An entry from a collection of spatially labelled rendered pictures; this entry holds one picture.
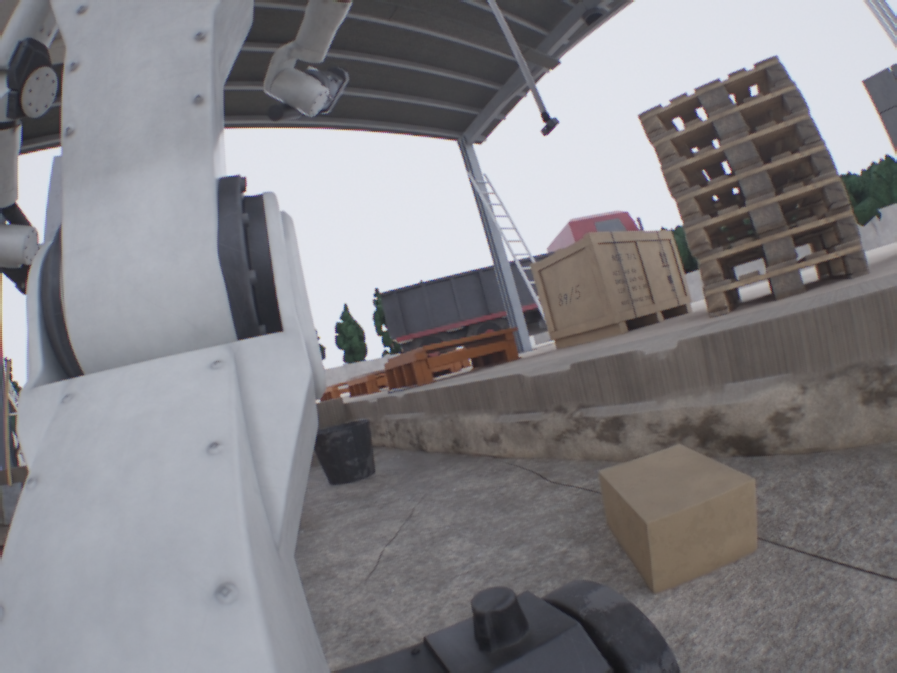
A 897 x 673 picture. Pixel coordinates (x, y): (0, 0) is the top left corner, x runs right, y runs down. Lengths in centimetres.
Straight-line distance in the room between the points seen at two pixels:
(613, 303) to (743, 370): 210
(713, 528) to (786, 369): 53
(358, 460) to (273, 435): 184
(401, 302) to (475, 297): 166
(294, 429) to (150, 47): 24
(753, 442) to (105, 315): 120
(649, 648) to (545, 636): 9
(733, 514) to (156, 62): 83
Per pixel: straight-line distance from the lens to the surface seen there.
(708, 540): 72
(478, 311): 917
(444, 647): 37
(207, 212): 24
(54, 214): 130
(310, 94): 81
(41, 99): 75
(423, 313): 915
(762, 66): 213
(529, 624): 37
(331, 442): 200
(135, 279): 25
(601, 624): 38
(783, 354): 112
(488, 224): 762
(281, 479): 19
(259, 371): 21
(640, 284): 349
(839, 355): 110
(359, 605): 91
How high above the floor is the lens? 44
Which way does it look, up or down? 4 degrees up
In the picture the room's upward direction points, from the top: 14 degrees counter-clockwise
